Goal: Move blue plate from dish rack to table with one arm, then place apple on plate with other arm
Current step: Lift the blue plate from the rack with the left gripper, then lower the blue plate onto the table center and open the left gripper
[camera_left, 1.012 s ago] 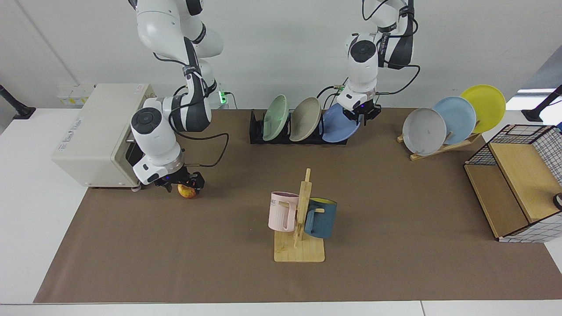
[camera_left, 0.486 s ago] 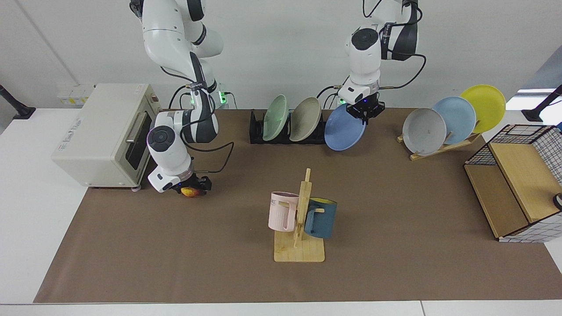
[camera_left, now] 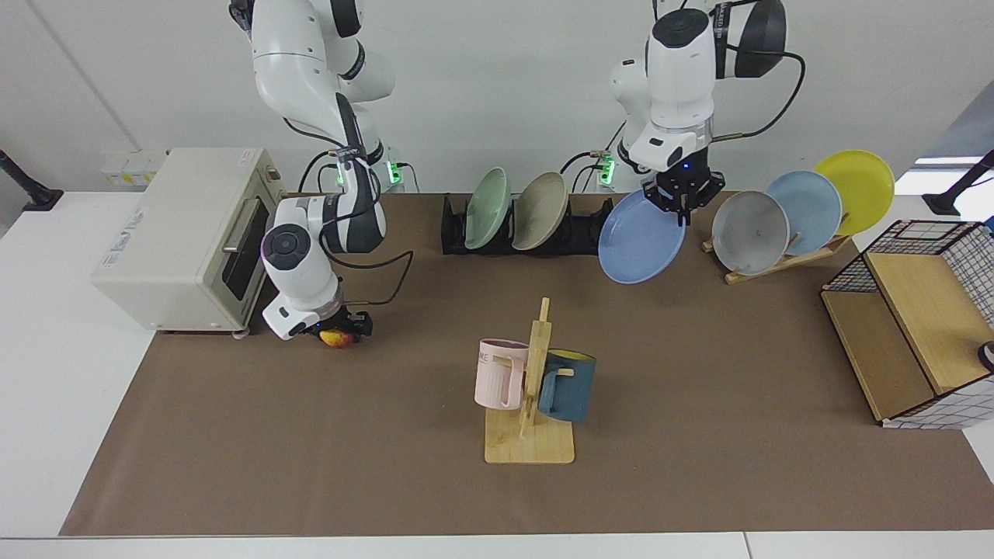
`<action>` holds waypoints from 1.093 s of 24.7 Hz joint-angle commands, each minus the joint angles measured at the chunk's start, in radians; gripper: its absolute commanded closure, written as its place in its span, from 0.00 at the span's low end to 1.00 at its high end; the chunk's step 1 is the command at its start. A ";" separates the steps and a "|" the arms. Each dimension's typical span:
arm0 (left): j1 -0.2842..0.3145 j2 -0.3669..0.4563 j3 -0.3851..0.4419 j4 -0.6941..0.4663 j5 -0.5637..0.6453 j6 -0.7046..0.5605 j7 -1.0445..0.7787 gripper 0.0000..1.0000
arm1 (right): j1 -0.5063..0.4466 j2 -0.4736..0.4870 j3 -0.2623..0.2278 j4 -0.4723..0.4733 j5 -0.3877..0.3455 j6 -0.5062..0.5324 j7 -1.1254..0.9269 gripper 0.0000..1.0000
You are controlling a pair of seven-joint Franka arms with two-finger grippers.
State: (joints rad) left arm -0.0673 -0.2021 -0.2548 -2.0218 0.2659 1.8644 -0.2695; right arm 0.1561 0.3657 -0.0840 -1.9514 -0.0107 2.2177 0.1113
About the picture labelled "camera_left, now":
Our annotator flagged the dark teal mug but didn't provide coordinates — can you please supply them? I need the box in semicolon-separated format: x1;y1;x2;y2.
537;349;597;423

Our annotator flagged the wire basket with wooden floor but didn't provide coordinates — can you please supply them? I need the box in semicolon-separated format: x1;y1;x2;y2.
821;220;994;430

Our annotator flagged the grey plate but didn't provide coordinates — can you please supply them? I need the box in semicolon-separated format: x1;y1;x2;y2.
711;190;791;276

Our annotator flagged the pink mug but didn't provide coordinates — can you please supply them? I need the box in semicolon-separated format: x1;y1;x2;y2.
474;339;531;410

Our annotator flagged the pale green plate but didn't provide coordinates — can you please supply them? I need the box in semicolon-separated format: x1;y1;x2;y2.
464;167;511;251

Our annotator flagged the black clamp stand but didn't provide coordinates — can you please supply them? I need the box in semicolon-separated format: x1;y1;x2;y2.
0;149;64;212
923;149;994;217

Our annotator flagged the pale toaster oven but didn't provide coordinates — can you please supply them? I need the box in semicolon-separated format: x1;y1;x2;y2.
91;148;294;339

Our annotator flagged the beige plate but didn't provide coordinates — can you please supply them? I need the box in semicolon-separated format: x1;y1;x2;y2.
511;172;568;252

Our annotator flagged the black dish rack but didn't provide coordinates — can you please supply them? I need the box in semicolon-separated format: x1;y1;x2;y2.
441;193;616;257

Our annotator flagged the brown table cloth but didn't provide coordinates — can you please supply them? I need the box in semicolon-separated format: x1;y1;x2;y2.
60;192;994;536

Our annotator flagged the yellow plate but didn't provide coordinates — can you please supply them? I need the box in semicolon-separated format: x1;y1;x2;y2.
813;149;895;237

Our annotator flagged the white wall socket box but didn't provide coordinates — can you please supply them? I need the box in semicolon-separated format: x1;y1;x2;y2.
101;150;168;187

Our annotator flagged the wooden plate rack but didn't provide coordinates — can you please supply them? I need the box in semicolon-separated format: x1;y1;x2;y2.
701;210;851;286

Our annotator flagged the wooden cup stand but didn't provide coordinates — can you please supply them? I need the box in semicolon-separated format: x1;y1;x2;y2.
484;297;576;465

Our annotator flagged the light blue plate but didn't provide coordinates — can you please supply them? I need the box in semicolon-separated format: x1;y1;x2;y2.
766;170;843;256

